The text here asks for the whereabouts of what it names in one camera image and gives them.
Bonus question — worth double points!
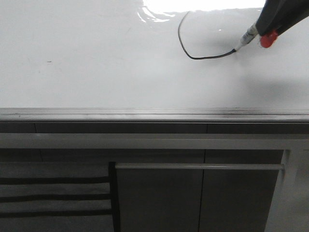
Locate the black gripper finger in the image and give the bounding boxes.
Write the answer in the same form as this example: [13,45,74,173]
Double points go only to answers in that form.
[256,0,309,36]

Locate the red round magnet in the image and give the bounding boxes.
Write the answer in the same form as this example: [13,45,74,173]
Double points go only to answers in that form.
[260,29,278,48]

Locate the white whiteboard marker pen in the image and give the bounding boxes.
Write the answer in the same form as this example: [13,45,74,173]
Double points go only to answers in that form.
[233,22,258,52]

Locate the grey fabric pouch black stripes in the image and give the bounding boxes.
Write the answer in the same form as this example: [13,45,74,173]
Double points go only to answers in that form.
[0,161,121,232]

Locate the white metal stand frame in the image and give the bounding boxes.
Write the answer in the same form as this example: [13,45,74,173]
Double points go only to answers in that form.
[0,133,309,232]

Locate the white whiteboard with metal frame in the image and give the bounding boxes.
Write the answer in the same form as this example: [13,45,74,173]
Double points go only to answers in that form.
[0,0,309,123]

